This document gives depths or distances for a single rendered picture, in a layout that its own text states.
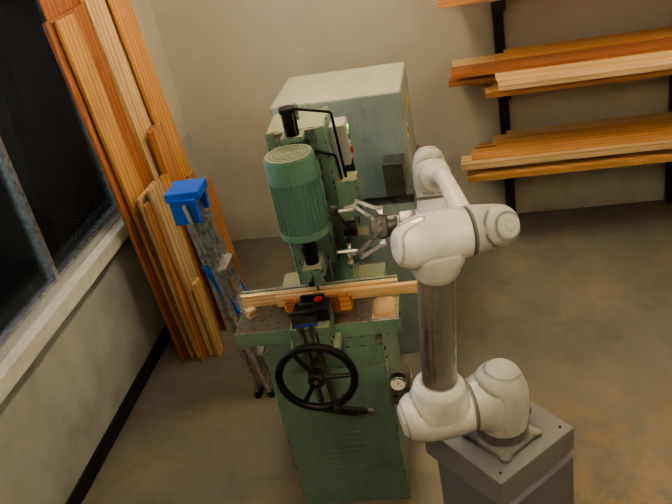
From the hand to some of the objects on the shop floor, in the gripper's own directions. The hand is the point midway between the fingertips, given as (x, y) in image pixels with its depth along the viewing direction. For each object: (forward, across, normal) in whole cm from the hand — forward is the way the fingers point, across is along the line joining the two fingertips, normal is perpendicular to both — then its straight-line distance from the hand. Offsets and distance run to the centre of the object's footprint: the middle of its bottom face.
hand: (338, 231), depth 249 cm
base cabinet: (+14, -94, -86) cm, 129 cm away
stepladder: (+73, -66, -133) cm, 166 cm away
